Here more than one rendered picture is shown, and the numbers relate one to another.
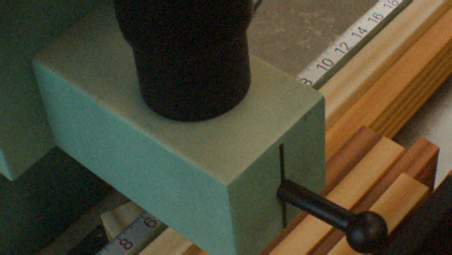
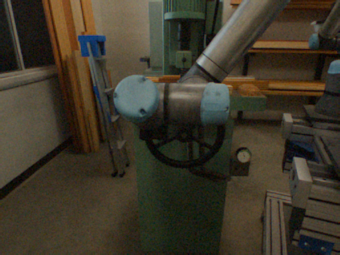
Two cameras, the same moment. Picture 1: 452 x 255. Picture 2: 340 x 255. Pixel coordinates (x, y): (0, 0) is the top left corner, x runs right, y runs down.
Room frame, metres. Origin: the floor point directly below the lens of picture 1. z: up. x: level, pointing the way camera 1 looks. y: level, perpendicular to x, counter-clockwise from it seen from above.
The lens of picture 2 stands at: (-0.48, -0.70, 1.11)
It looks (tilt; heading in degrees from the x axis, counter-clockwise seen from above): 21 degrees down; 45
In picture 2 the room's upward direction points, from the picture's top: straight up
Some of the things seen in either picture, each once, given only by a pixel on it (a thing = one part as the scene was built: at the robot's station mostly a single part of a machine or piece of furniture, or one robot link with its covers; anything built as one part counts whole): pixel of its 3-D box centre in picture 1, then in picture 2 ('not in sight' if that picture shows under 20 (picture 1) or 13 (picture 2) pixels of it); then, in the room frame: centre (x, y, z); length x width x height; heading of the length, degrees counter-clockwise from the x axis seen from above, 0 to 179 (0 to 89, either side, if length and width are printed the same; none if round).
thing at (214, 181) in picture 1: (178, 129); (184, 60); (0.34, 0.02, 1.03); 0.14 x 0.07 x 0.09; 43
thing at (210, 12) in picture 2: not in sight; (212, 18); (0.58, 0.04, 1.23); 0.09 x 0.08 x 0.15; 43
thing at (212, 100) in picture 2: not in sight; (195, 101); (-0.16, -0.45, 1.00); 0.11 x 0.11 x 0.08; 40
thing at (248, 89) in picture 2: not in sight; (249, 88); (0.45, -0.26, 0.92); 0.14 x 0.09 x 0.04; 43
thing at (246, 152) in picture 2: not in sight; (242, 156); (0.34, -0.32, 0.65); 0.06 x 0.04 x 0.08; 133
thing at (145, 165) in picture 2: not in sight; (180, 171); (0.41, 0.09, 0.36); 0.58 x 0.45 x 0.71; 43
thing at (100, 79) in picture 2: not in sight; (106, 109); (0.40, 0.93, 0.58); 0.27 x 0.25 x 1.16; 130
